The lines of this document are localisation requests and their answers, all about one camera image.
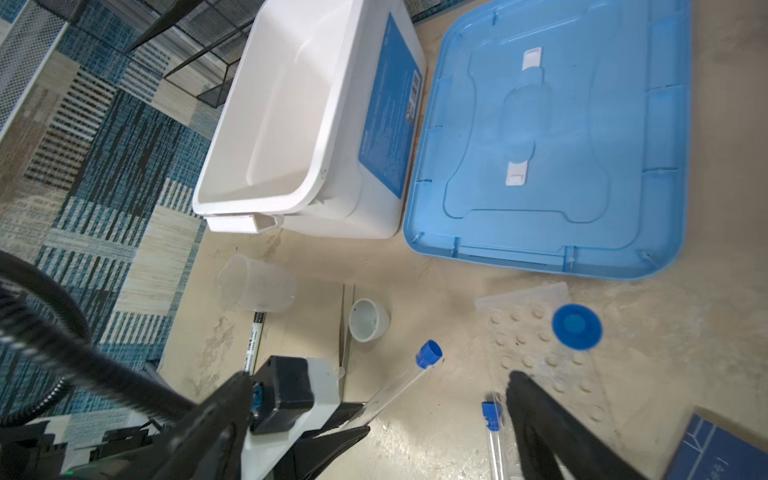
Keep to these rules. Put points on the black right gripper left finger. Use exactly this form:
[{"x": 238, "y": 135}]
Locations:
[{"x": 206, "y": 444}]

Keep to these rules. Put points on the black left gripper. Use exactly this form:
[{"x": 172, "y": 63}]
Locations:
[{"x": 315, "y": 450}]

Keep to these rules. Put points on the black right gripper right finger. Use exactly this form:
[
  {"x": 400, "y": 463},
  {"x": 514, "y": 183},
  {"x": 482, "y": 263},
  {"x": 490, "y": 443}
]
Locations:
[{"x": 548, "y": 437}]

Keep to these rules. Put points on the blue capped test tube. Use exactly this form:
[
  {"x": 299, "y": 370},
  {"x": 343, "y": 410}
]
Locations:
[
  {"x": 428, "y": 356},
  {"x": 577, "y": 327},
  {"x": 491, "y": 412}
]

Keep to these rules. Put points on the clear test tube rack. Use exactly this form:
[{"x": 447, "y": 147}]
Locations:
[{"x": 521, "y": 338}]

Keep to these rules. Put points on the white plastic storage bin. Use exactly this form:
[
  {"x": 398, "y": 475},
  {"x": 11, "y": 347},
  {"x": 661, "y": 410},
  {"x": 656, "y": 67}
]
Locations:
[{"x": 317, "y": 131}]

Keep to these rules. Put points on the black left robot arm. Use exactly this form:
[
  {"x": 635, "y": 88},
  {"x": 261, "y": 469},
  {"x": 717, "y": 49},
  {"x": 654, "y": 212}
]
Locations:
[{"x": 31, "y": 452}]

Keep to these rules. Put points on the black marker pen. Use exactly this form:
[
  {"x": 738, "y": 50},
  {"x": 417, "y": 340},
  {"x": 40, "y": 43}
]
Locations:
[{"x": 254, "y": 341}]

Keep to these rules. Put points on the small white ceramic dish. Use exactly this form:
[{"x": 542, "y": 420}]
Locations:
[{"x": 368, "y": 320}]

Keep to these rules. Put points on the dark blue book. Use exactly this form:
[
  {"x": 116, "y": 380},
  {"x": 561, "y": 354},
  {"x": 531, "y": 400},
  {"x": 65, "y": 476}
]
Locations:
[{"x": 707, "y": 451}]

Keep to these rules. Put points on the clear plastic beaker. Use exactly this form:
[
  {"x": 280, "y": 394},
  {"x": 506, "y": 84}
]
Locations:
[{"x": 246, "y": 284}]

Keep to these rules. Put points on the blue plastic bin lid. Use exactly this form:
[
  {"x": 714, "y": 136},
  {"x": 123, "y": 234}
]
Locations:
[{"x": 556, "y": 139}]

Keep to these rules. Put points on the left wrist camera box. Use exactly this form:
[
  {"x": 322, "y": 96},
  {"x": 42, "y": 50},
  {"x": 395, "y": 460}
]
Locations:
[{"x": 298, "y": 395}]

